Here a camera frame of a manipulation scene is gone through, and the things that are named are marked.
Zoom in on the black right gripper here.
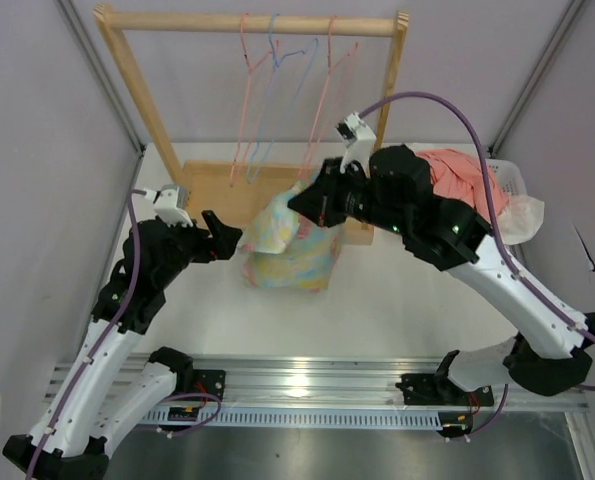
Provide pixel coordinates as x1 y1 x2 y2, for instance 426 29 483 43
291 156 410 236

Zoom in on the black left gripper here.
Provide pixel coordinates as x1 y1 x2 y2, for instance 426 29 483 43
155 210 241 288

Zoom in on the floral pastel skirt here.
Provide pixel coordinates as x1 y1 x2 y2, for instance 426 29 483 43
238 181 344 292

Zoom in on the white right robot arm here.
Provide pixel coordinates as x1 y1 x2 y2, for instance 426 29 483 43
288 145 595 404

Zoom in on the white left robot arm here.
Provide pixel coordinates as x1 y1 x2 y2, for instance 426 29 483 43
3 210 242 479

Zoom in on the wooden hanger rack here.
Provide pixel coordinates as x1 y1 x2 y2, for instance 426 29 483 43
94 4 409 227

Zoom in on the coral pink garment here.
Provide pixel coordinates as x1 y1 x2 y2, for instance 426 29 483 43
415 149 490 221

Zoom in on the white plastic laundry basket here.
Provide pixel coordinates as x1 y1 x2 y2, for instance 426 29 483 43
474 159 527 218

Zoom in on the white sheer garment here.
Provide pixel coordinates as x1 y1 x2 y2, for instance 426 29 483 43
497 195 545 246

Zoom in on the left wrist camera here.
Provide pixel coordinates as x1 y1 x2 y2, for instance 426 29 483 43
144 184 195 227

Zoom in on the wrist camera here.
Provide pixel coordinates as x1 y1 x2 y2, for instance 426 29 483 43
144 184 195 227
336 112 376 173

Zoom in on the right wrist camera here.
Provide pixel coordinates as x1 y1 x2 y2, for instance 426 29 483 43
336 112 376 173

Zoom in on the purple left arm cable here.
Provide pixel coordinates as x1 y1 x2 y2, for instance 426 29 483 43
24 188 222 480

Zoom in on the blue wire hanger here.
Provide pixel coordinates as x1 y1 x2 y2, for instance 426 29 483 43
245 14 319 184

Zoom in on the right pink wire hanger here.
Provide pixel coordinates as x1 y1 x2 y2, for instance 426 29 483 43
298 15 358 182

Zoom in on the pink wire hanger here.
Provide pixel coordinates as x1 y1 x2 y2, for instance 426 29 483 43
228 12 271 187
298 15 358 182

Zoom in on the left pink wire hanger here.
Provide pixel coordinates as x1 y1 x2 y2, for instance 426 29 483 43
228 12 271 187

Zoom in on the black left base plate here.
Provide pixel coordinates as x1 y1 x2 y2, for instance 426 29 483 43
191 369 227 400

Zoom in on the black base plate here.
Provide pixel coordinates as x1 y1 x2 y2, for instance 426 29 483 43
395 373 494 407
191 369 227 400

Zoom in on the aluminium mounting rail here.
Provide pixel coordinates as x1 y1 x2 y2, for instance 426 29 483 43
45 353 590 413

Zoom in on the white slotted cable duct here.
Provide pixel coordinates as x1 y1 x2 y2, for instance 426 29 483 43
140 406 467 431

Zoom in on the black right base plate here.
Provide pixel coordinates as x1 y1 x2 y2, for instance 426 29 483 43
395 373 494 407

